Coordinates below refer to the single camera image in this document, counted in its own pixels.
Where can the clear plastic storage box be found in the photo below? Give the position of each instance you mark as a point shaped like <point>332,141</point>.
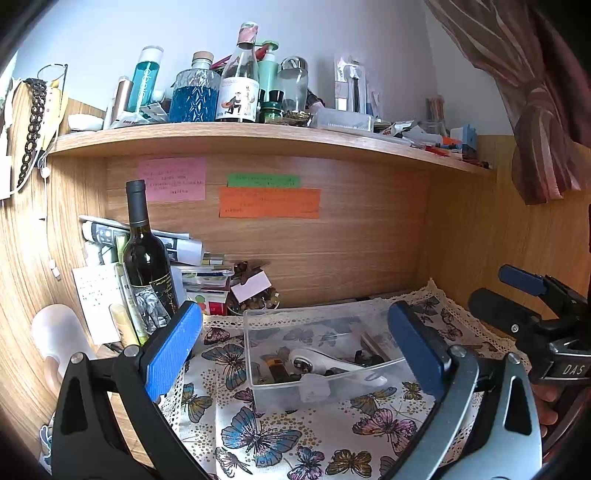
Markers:
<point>286,394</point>

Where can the cartoon sticker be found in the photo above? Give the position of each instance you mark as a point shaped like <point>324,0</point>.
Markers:
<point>46,438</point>

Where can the blue liquid patterned glass bottle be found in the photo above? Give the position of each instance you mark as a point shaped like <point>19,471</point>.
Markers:
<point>194,101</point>

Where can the wooden shelf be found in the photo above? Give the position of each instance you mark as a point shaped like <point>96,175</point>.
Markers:
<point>231,138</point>

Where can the white dish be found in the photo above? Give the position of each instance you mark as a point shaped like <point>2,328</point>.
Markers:
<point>85,122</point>

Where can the stack of booklets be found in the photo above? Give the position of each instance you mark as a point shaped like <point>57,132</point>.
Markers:
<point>207,281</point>

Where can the green sticky note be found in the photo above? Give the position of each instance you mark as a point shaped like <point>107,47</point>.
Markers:
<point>263,180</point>

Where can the glass jar of sticks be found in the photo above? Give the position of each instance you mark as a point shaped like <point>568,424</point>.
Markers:
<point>435,113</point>

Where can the pink sticky note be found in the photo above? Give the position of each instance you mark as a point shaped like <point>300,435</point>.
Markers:
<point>173,179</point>

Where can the silver metal tube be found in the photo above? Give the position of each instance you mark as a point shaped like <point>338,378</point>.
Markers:
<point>119,101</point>

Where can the clear round-top glass bottle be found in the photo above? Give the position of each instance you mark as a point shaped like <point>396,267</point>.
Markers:
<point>293,85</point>

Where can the brown striped curtain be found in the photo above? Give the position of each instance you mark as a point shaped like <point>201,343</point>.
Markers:
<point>540,101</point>

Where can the rolled newspaper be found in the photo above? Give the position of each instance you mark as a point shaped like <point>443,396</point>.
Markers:
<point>182,247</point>

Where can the bowl of brown trinkets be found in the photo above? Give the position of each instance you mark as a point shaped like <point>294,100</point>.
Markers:
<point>258,307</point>

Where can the tall teal bottle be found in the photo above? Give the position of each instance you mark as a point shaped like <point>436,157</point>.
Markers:
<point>144,81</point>

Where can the yellow green tube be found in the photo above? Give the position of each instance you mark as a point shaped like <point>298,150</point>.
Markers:
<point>123,323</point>

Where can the small dark bottle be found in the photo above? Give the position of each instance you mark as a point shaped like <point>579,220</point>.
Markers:
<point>272,108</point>

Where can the clear bottle with illustrated label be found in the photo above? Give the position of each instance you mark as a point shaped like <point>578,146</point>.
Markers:
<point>238,92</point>

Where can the pile of pens and tubes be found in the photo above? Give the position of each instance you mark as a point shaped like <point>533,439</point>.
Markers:
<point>415,138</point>

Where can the dark wine bottle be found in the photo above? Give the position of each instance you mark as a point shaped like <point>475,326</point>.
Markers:
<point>143,258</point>

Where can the mint green pump bottle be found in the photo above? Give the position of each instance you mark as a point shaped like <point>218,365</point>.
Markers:
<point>268,69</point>

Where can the flat clear plastic case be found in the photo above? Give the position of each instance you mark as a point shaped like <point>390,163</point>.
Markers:
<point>344,121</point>

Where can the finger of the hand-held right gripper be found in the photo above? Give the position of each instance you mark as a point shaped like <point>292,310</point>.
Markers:
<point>501,309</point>
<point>521,279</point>

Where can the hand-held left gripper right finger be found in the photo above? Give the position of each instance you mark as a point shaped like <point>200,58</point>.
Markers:
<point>413,350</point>

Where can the white paper note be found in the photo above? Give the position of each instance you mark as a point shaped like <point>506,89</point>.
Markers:
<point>94,300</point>

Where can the toothbrush blister package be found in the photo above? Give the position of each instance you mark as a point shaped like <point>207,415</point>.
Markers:
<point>352,85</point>

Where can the butterfly print lace cloth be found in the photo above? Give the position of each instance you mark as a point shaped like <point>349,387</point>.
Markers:
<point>277,438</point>

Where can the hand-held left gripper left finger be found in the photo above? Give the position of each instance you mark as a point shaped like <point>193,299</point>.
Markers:
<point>175,350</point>

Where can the person's right hand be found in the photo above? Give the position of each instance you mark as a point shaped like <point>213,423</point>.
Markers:
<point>547,406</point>

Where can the orange sticky note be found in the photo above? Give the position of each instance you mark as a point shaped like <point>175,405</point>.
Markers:
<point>270,203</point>

